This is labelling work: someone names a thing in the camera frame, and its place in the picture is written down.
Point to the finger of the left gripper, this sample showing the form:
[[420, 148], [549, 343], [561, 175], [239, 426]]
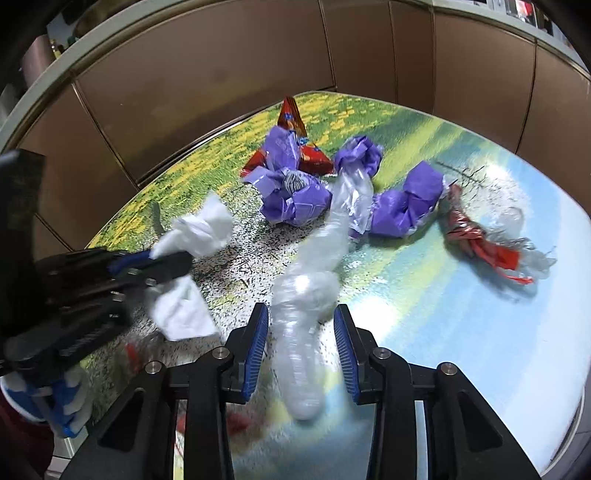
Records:
[[125, 262], [161, 270]]

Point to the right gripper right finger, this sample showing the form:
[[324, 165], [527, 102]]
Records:
[[466, 439]]

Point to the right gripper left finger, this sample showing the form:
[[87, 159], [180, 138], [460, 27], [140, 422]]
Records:
[[135, 438]]

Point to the white paper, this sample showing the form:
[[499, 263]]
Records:
[[177, 306]]

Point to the purple wrapper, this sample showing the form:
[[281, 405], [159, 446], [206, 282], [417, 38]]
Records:
[[361, 151], [289, 196], [399, 213]]

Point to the clear plastic bag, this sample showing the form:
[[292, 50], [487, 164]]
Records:
[[306, 294]]

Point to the red snack wrapper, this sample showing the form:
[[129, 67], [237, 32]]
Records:
[[287, 146]]

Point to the left blue white gloved hand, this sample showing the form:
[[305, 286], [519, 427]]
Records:
[[64, 403]]

